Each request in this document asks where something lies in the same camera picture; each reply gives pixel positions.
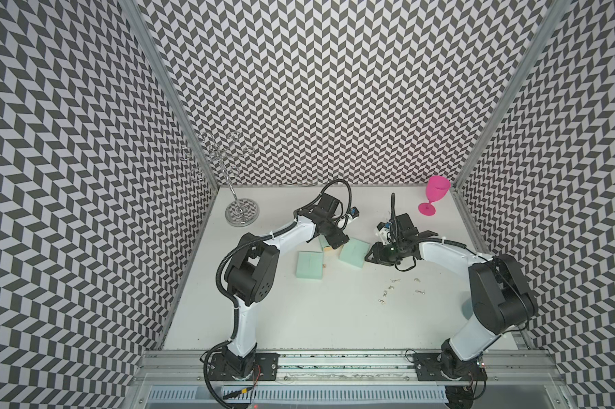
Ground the mint drawer-style jewelry box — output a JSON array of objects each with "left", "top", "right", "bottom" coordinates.
[{"left": 339, "top": 238, "right": 372, "bottom": 269}]

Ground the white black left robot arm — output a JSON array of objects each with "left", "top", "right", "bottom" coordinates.
[{"left": 215, "top": 193, "right": 360, "bottom": 363}]

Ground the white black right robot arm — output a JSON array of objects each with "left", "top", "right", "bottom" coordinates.
[{"left": 365, "top": 214, "right": 538, "bottom": 379}]

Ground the mint box back middle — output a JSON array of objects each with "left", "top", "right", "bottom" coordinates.
[{"left": 319, "top": 235, "right": 339, "bottom": 252}]

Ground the mint box front left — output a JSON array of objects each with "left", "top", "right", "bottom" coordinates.
[{"left": 296, "top": 252, "right": 324, "bottom": 281}]

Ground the pink plastic wine glass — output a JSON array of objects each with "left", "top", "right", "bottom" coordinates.
[{"left": 418, "top": 176, "right": 452, "bottom": 216}]

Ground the small earring front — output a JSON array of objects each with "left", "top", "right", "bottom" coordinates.
[{"left": 378, "top": 286, "right": 395, "bottom": 305}]

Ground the grey-blue small bowl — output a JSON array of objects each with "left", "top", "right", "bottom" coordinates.
[{"left": 461, "top": 298, "right": 474, "bottom": 320}]

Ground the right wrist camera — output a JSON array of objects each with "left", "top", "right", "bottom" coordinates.
[{"left": 376, "top": 222, "right": 394, "bottom": 245}]

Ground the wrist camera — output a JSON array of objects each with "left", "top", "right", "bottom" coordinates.
[
  {"left": 345, "top": 206, "right": 360, "bottom": 222},
  {"left": 376, "top": 222, "right": 394, "bottom": 245}
]

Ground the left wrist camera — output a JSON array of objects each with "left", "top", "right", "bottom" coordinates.
[{"left": 345, "top": 206, "right": 360, "bottom": 222}]

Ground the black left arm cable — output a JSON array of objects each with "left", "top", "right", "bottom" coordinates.
[{"left": 317, "top": 178, "right": 354, "bottom": 226}]

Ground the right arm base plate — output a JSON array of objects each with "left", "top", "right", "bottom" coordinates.
[{"left": 411, "top": 353, "right": 488, "bottom": 383}]

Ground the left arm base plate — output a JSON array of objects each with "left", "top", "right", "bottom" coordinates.
[{"left": 207, "top": 353, "right": 280, "bottom": 382}]

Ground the aluminium front rail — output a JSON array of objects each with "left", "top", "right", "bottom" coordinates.
[{"left": 123, "top": 349, "right": 575, "bottom": 408}]

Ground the aluminium right corner post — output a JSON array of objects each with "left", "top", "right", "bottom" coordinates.
[{"left": 453, "top": 0, "right": 572, "bottom": 193}]

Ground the aluminium corner post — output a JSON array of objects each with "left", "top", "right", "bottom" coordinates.
[
  {"left": 119, "top": 0, "right": 219, "bottom": 190},
  {"left": 453, "top": 0, "right": 572, "bottom": 193}
]

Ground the aluminium left corner post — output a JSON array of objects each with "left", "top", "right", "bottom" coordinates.
[{"left": 119, "top": 0, "right": 219, "bottom": 190}]

